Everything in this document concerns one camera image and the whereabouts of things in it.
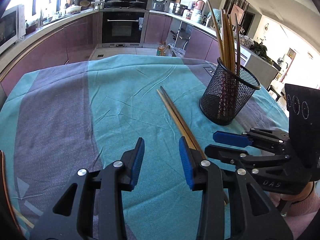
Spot teal and grey tablecloth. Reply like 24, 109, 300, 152
0, 54, 290, 240

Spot right hand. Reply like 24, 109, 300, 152
269, 182, 315, 215

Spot yellow cooking oil bottle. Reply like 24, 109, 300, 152
156, 42, 167, 56

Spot dark brown wooden chopstick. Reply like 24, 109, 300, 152
159, 86, 207, 159

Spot black mesh utensil holder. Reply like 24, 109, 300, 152
199, 59, 261, 126

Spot mint green appliance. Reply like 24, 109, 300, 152
206, 8, 222, 29

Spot white microwave oven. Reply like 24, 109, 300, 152
0, 4, 25, 54

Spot steel stock pot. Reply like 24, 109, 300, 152
172, 3, 188, 16

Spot light bamboo chopstick patterned end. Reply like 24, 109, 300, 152
157, 90, 196, 150

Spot black built-in oven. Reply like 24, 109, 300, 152
101, 11, 145, 47

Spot pink right sleeve forearm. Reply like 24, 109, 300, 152
285, 193, 319, 239

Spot smartphone with orange edge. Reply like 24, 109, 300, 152
1, 151, 23, 238

